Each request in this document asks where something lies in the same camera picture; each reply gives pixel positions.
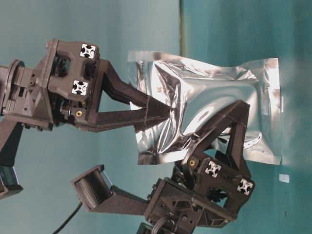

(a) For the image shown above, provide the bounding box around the black camera cable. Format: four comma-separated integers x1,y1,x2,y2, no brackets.
53,202,82,234

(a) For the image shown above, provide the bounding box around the black wrist camera lower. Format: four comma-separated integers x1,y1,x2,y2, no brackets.
71,164,149,215

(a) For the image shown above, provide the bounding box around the black gripper upper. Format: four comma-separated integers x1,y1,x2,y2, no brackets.
29,39,150,129

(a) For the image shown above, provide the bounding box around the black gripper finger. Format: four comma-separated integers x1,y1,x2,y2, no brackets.
75,96,171,132

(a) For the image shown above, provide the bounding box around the small white tape square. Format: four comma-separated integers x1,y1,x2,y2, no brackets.
279,174,290,183

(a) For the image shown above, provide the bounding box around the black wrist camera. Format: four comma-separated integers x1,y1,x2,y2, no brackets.
0,119,23,199
71,164,149,215

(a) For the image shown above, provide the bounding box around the black gripper lower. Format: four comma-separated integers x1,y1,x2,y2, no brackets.
143,100,255,234

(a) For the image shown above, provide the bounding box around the black wrist camera upper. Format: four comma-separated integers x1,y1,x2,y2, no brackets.
0,119,23,199

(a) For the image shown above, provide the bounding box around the silver zip bag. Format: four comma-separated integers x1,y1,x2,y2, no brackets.
128,51,282,165

